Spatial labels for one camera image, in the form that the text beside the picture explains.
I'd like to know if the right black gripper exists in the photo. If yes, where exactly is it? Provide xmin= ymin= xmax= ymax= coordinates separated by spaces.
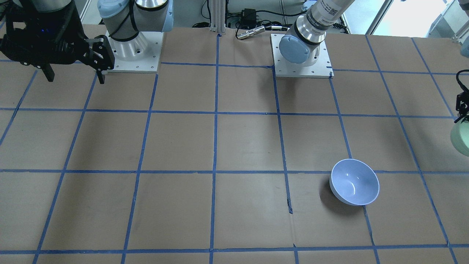
xmin=1 ymin=0 xmax=115 ymax=85

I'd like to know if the green bowl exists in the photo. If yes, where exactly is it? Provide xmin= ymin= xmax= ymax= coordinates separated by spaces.
xmin=450 ymin=117 xmax=469 ymax=157

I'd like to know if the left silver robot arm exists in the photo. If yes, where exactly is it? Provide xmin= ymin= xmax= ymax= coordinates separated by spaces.
xmin=278 ymin=0 xmax=354 ymax=67

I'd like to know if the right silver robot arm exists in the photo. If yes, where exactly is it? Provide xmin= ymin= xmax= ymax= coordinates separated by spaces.
xmin=1 ymin=0 xmax=174 ymax=84

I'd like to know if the blue bowl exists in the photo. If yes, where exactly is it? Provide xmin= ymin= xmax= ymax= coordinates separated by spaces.
xmin=329 ymin=159 xmax=380 ymax=206

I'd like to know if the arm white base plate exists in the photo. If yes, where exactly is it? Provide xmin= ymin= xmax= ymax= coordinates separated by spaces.
xmin=271 ymin=34 xmax=335 ymax=78
xmin=108 ymin=32 xmax=165 ymax=73

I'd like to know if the aluminium frame post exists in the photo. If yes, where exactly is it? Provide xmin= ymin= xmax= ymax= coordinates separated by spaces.
xmin=207 ymin=0 xmax=226 ymax=35

